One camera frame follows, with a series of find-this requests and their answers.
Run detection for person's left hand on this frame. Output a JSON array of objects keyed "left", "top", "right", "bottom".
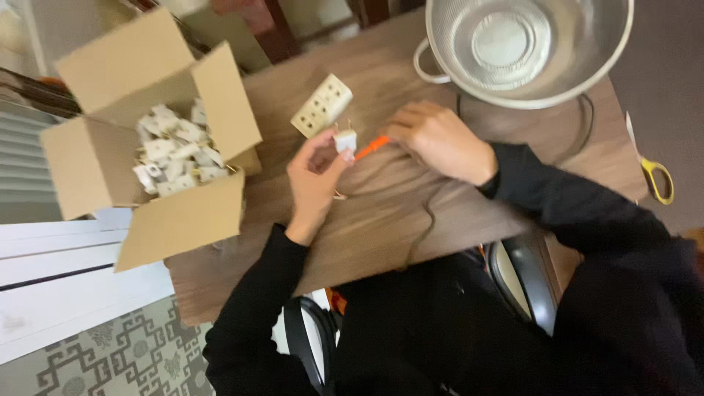
[{"left": 284, "top": 128, "right": 355, "bottom": 246}]

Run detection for open cardboard box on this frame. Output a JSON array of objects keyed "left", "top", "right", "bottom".
[{"left": 40, "top": 7, "right": 264, "bottom": 274}]

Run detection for dark cable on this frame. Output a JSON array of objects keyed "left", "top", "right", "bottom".
[{"left": 341, "top": 92, "right": 596, "bottom": 270}]

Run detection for patterned rug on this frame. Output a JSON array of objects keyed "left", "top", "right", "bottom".
[{"left": 0, "top": 294, "right": 216, "bottom": 396}]

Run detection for pile of white plugs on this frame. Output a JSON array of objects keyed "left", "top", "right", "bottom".
[{"left": 132, "top": 98, "right": 230, "bottom": 198}]

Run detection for metal colander bowl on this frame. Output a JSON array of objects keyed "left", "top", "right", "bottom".
[{"left": 413, "top": 0, "right": 635, "bottom": 110}]

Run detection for wooden chair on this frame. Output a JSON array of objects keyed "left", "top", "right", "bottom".
[{"left": 132, "top": 0, "right": 430, "bottom": 67}]

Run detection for beige power strip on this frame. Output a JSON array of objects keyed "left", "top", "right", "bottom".
[{"left": 290, "top": 73, "right": 354, "bottom": 139}]

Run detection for orange handled screwdriver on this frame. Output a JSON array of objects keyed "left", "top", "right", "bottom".
[{"left": 354, "top": 135, "right": 392, "bottom": 161}]

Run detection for person's right hand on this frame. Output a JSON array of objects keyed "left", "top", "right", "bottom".
[{"left": 383, "top": 99, "right": 499, "bottom": 187}]

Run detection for white plug adapter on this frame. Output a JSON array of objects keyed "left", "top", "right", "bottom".
[{"left": 333, "top": 120, "right": 358, "bottom": 155}]

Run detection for yellow handled scissors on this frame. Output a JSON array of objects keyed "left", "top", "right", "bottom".
[{"left": 625, "top": 111, "right": 675, "bottom": 206}]

